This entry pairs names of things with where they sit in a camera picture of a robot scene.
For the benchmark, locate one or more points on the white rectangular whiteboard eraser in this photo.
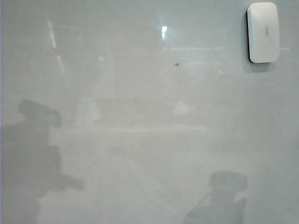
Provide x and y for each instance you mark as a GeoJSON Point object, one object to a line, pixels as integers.
{"type": "Point", "coordinates": [262, 32]}

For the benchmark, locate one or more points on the white glass whiteboard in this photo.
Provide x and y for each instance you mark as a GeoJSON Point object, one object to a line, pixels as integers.
{"type": "Point", "coordinates": [140, 140]}

